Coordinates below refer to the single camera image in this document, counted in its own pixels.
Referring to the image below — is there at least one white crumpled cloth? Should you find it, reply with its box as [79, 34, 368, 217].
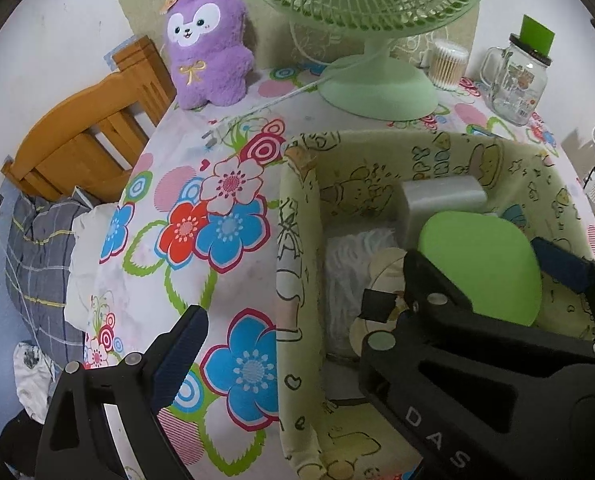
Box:
[12, 342, 56, 423]

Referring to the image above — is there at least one long white box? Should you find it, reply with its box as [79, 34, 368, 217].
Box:
[400, 176, 488, 248]

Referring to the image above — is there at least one green desk fan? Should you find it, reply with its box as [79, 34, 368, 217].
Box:
[235, 0, 493, 122]

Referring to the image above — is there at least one small black object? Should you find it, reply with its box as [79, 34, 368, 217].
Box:
[361, 287, 397, 323]

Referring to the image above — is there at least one dark cloth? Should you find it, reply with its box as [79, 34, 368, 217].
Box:
[0, 410, 43, 476]

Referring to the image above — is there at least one cotton swab jar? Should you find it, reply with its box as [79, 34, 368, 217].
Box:
[427, 40, 471, 92]

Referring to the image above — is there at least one white fan cable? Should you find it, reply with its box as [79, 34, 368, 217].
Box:
[202, 60, 363, 148]

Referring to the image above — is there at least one green heart shaped pad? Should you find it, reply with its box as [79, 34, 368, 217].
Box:
[419, 211, 543, 328]

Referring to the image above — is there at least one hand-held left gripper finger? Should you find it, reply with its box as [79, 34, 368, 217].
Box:
[35, 304, 210, 480]

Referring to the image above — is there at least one purple plush toy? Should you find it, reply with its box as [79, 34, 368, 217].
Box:
[164, 0, 256, 110]

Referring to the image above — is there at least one wooden chair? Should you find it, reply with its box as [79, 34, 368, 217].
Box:
[2, 36, 177, 202]

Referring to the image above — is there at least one beige bear-shaped mirror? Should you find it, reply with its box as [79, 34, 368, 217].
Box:
[350, 247, 408, 356]

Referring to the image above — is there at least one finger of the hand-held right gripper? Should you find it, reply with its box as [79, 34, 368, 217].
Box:
[360, 250, 595, 396]
[530, 236, 595, 342]

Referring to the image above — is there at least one glass mug jar green lid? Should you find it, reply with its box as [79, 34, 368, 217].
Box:
[479, 14, 557, 127]

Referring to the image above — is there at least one yellow printed storage box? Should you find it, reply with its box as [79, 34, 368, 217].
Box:
[276, 129, 595, 480]

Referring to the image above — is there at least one grey plaid blanket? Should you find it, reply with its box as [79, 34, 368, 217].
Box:
[5, 195, 98, 366]

